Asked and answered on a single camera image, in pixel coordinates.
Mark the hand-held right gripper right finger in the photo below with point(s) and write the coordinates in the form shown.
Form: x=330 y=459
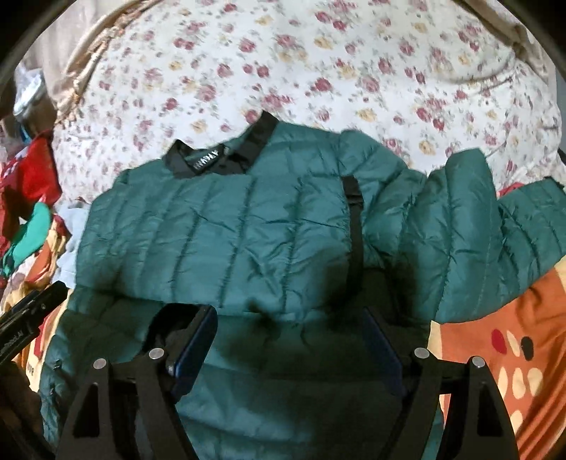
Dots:
x=384 y=354

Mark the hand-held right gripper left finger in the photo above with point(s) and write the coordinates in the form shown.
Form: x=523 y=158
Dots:
x=194 y=347

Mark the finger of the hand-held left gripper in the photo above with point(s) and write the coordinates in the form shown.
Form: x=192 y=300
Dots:
x=42 y=298

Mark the green puffer jacket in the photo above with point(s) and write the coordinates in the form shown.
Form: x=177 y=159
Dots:
x=265 y=221

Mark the green cloth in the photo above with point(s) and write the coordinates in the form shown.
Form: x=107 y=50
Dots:
x=31 y=230

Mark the light blue fleece blanket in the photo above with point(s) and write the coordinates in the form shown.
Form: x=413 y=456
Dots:
x=73 y=230

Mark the red cloth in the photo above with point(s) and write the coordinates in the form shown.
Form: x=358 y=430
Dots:
x=31 y=177

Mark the orange patterned blanket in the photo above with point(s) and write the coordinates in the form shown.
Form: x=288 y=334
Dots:
x=508 y=331

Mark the clear plastic bag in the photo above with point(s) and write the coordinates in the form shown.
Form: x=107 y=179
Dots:
x=28 y=93

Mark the beige fringed satin cover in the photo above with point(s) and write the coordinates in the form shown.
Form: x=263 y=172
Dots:
x=88 y=57

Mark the white floral quilt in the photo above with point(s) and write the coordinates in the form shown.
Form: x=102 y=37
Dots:
x=309 y=66

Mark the beige textured pillow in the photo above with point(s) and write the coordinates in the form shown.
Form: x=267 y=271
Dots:
x=521 y=40

